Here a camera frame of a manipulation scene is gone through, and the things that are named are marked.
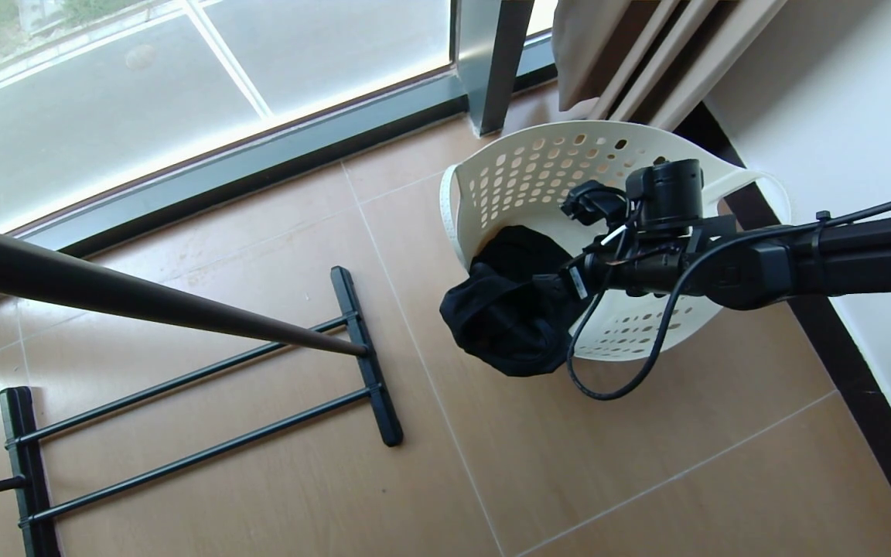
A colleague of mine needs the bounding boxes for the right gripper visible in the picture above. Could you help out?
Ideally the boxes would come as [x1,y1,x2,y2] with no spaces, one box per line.
[534,249,637,302]

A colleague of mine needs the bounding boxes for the heap of clothes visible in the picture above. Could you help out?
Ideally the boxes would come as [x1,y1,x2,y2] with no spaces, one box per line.
[439,224,595,379]

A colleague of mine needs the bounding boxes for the white laundry basket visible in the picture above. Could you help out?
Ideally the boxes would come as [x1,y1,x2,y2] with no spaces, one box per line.
[439,120,793,363]

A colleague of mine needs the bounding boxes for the black clothes rack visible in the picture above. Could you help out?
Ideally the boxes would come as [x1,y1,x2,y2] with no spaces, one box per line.
[0,217,405,557]

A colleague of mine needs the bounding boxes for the brown curtain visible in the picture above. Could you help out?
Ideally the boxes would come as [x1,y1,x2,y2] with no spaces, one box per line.
[552,0,790,132]

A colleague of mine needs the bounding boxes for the window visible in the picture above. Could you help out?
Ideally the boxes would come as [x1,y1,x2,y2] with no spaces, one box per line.
[0,0,558,316]

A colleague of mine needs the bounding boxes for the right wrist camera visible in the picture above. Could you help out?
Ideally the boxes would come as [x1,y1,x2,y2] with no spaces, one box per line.
[560,180,629,227]

